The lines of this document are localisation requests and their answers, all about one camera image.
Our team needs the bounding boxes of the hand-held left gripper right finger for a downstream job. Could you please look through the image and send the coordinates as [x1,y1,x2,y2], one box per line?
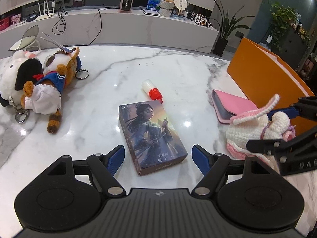
[192,144,272,197]

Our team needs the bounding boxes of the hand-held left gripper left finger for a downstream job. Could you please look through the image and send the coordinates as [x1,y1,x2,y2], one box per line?
[46,144,126,197]

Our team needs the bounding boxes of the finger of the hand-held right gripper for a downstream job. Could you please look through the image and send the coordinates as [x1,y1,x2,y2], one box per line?
[269,97,317,120]
[246,129,317,155]

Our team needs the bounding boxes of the crochet bunny toy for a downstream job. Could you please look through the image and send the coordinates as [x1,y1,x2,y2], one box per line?
[226,94,297,174]

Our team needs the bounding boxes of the illustrated card box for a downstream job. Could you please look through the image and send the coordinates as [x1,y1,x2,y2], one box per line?
[118,100,188,176]

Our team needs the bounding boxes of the orange container box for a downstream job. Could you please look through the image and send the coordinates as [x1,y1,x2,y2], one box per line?
[227,37,317,136]

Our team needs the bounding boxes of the pink wallet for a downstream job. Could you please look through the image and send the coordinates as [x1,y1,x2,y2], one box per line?
[211,89,259,125]

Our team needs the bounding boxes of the white black-eared plush dog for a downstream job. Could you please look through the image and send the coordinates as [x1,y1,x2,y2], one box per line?
[0,50,44,107]

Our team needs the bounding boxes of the dark cabinet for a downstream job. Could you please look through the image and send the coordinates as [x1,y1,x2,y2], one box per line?
[270,26,310,68]

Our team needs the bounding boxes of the red-capped white bottle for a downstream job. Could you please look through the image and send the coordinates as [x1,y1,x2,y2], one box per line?
[142,79,164,104]

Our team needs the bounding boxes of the metal keyring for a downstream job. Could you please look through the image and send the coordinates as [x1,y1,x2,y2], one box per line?
[75,69,90,80]

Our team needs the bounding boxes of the leafy green plant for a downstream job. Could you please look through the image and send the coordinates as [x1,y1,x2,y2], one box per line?
[269,1,312,52]

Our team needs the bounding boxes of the brown plush in sailor outfit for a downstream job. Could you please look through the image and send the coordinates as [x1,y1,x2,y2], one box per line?
[23,47,82,134]

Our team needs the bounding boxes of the long-leaf plant in black pot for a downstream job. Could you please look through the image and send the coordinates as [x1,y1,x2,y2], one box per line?
[212,0,255,57]

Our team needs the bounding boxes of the black white checkered ornament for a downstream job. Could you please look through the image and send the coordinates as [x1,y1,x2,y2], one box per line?
[189,11,214,28]

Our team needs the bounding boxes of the silver laptop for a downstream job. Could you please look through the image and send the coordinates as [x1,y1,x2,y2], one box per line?
[142,9,161,17]

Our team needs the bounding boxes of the small rolling stool chair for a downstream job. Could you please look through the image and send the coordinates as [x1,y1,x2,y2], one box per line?
[9,25,41,52]

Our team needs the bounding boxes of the round paper fan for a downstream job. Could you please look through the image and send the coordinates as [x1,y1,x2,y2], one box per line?
[173,0,190,17]

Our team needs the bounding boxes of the pink space heater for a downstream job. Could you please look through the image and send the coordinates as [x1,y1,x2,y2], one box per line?
[119,0,136,13]

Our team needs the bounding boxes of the white router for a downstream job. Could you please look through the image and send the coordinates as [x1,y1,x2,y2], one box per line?
[32,1,56,22]

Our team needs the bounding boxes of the red gift box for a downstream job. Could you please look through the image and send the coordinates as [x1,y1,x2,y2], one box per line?
[0,17,11,32]

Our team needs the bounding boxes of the handcuff keychain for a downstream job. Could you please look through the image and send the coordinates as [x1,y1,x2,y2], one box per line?
[10,98,30,124]

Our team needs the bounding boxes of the black heater power cable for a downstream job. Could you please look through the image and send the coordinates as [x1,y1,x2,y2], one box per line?
[87,6,122,46]

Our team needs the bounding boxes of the black router cable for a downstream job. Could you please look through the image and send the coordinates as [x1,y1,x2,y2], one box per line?
[52,11,66,33]

